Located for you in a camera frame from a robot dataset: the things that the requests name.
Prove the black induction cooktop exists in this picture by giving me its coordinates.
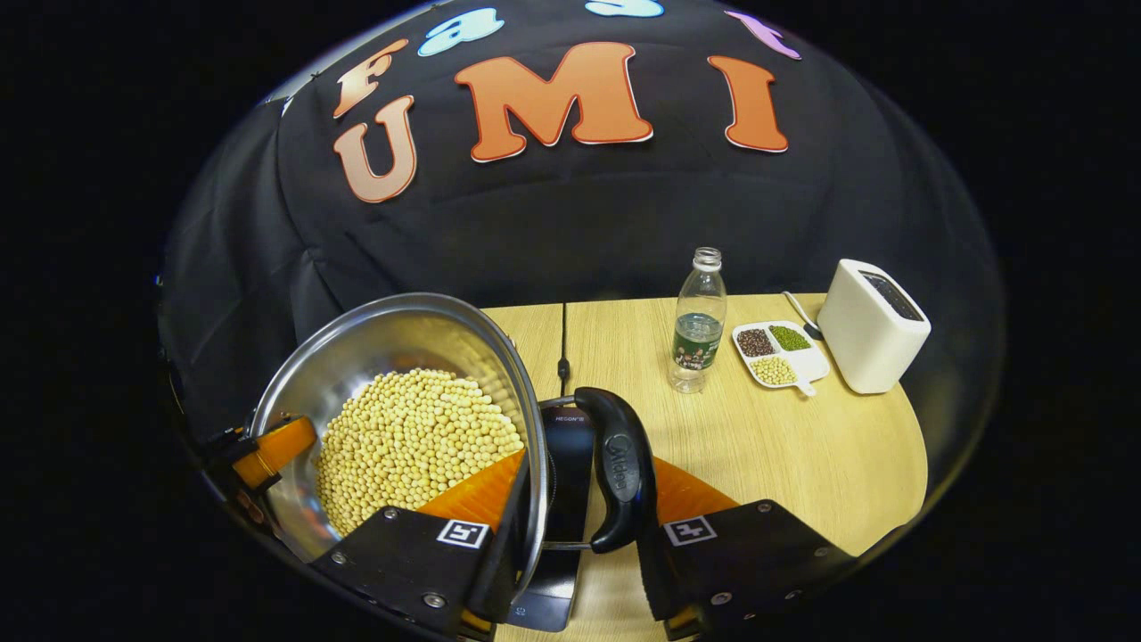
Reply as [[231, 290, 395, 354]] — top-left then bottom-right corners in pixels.
[[508, 406, 596, 634]]

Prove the clear plastic water bottle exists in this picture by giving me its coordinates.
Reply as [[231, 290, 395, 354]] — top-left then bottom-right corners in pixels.
[[667, 247, 728, 395]]

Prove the steel pot with soybeans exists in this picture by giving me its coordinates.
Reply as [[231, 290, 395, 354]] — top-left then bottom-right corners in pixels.
[[248, 292, 659, 589]]

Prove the white toaster cable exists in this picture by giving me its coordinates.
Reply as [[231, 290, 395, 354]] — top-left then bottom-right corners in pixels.
[[782, 291, 825, 342]]

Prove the white toaster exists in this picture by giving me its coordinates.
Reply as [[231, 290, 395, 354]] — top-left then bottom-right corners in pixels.
[[817, 259, 932, 395]]

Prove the black backdrop cloth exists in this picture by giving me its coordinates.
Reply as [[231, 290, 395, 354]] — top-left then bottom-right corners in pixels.
[[160, 0, 1004, 447]]

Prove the white divided dish of beans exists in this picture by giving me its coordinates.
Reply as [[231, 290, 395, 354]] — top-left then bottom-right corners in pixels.
[[731, 320, 832, 398]]

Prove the black power cable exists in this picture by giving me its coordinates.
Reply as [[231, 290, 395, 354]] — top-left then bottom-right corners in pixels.
[[556, 303, 573, 402]]

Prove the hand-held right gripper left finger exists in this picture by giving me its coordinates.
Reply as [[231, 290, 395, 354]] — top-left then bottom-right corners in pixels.
[[308, 446, 536, 641]]

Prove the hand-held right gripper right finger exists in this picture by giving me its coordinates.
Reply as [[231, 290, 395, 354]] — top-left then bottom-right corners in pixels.
[[635, 457, 857, 641]]

